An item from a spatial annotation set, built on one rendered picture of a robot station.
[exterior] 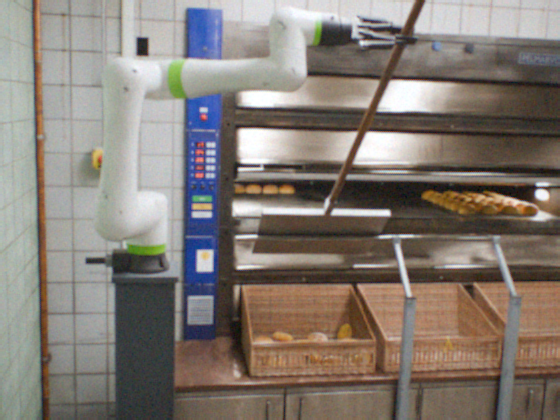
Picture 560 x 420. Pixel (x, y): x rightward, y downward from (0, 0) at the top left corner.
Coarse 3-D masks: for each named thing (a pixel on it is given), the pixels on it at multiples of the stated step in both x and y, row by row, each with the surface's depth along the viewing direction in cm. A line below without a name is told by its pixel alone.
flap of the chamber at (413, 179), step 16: (240, 176) 301; (256, 176) 302; (272, 176) 303; (288, 176) 304; (304, 176) 306; (320, 176) 307; (336, 176) 308; (352, 176) 310; (368, 176) 311; (384, 176) 312; (400, 176) 314; (416, 176) 315; (432, 176) 316; (448, 176) 318; (464, 176) 319
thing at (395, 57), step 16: (416, 0) 181; (416, 16) 185; (400, 32) 192; (400, 48) 195; (384, 80) 207; (368, 112) 221; (368, 128) 227; (352, 144) 238; (352, 160) 243; (336, 192) 262
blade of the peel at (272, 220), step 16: (272, 208) 273; (288, 208) 274; (272, 224) 279; (288, 224) 280; (304, 224) 281; (320, 224) 282; (336, 224) 283; (352, 224) 284; (368, 224) 286; (384, 224) 287
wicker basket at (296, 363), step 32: (256, 288) 323; (288, 288) 325; (320, 288) 327; (352, 288) 327; (256, 320) 321; (288, 320) 323; (320, 320) 326; (352, 320) 324; (256, 352) 280; (288, 352) 282; (320, 352) 309; (352, 352) 286
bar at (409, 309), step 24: (240, 240) 283; (264, 240) 284; (288, 240) 286; (312, 240) 288; (336, 240) 290; (360, 240) 292; (384, 240) 293; (408, 240) 295; (432, 240) 297; (456, 240) 299; (480, 240) 301; (504, 264) 295; (408, 288) 280; (408, 312) 276; (408, 336) 278; (408, 360) 280; (504, 360) 290; (408, 384) 282; (504, 384) 290; (504, 408) 292
